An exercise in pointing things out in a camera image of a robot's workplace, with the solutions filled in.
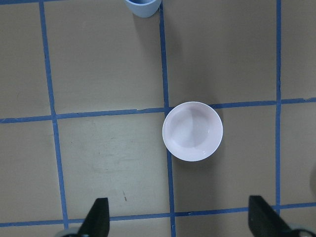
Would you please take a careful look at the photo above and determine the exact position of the blue cup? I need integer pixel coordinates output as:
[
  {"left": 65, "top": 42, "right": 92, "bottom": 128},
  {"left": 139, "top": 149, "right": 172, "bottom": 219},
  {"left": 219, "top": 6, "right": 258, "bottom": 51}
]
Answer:
[{"left": 124, "top": 0, "right": 162, "bottom": 18}]

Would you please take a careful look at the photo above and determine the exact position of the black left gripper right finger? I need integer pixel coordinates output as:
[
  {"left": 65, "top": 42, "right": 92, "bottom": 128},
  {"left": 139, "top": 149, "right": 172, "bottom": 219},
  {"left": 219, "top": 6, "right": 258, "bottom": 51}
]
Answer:
[{"left": 248, "top": 196, "right": 296, "bottom": 237}]

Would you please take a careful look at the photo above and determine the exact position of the pink bowl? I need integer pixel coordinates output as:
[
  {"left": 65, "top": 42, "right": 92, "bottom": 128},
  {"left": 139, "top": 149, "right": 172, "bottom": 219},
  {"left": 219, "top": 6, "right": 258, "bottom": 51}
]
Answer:
[{"left": 162, "top": 102, "right": 223, "bottom": 162}]

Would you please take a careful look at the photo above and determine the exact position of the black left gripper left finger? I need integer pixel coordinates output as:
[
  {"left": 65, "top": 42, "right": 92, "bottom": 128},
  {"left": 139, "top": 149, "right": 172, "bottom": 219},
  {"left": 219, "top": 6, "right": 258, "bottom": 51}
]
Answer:
[{"left": 77, "top": 198, "right": 110, "bottom": 237}]

